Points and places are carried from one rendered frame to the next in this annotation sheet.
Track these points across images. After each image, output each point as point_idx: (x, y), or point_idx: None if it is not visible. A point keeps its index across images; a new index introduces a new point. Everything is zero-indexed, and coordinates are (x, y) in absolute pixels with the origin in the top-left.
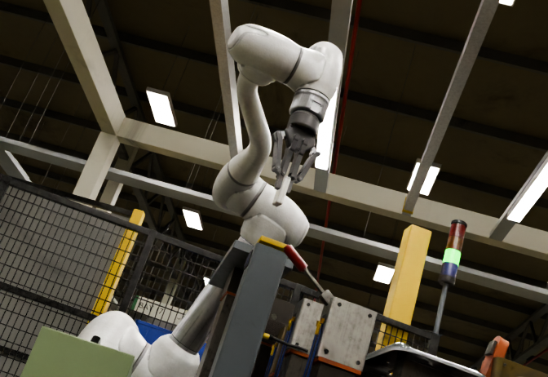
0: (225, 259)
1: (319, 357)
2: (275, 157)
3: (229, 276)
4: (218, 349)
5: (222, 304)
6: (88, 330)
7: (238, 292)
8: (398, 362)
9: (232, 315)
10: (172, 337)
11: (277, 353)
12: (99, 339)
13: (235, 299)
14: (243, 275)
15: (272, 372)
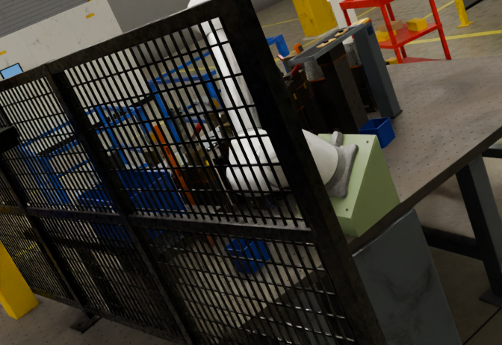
0: (349, 36)
1: None
2: None
3: (336, 46)
4: (382, 71)
5: (344, 62)
6: (323, 140)
7: (376, 45)
8: None
9: (381, 54)
10: (261, 128)
11: (309, 84)
12: (333, 134)
13: (374, 49)
14: (370, 38)
15: (313, 94)
